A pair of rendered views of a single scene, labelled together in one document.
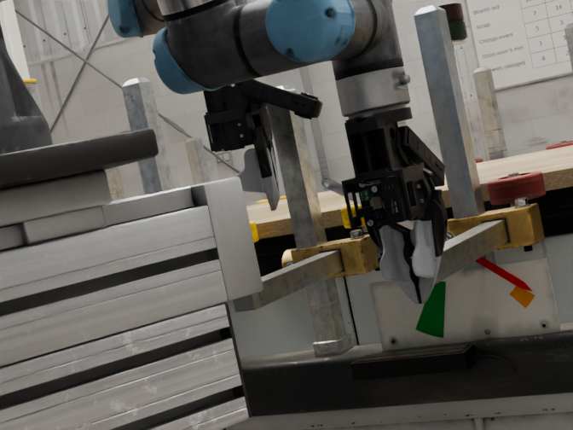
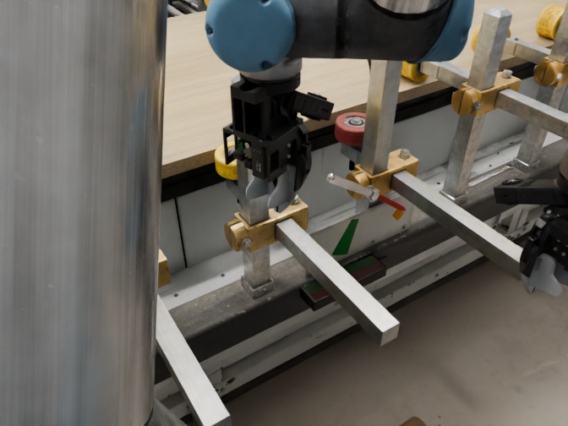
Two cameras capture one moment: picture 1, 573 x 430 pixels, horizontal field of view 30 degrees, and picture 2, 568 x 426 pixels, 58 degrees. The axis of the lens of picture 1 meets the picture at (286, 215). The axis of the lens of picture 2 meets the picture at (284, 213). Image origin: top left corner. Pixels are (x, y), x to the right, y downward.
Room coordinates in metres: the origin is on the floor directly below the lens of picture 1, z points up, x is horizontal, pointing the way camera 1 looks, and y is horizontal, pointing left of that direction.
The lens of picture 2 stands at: (1.23, 0.52, 1.38)
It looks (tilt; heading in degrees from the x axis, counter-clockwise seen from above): 38 degrees down; 299
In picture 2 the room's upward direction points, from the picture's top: straight up
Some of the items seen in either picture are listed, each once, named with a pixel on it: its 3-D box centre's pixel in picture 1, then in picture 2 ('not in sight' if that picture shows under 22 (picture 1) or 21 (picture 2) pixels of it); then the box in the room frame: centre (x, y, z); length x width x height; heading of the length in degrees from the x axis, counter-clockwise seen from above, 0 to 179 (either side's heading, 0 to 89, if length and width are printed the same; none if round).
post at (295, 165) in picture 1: (312, 245); (254, 215); (1.59, -0.03, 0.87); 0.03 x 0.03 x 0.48; 61
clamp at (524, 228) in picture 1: (489, 230); (380, 174); (1.46, -0.27, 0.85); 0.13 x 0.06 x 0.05; 61
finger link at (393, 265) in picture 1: (394, 267); (543, 281); (1.16, -0.10, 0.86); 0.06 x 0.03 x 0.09; 151
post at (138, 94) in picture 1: (166, 226); not in sight; (1.71, 0.19, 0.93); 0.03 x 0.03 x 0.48; 61
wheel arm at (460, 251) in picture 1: (481, 241); (423, 198); (1.37, -0.24, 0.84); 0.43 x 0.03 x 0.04; 151
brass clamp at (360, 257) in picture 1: (328, 259); (266, 223); (1.58, -0.05, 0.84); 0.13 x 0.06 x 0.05; 61
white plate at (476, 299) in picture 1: (460, 306); (363, 231); (1.46, -0.21, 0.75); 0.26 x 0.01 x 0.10; 61
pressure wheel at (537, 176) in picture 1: (521, 212); (353, 144); (1.54, -0.33, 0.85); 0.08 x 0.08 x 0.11
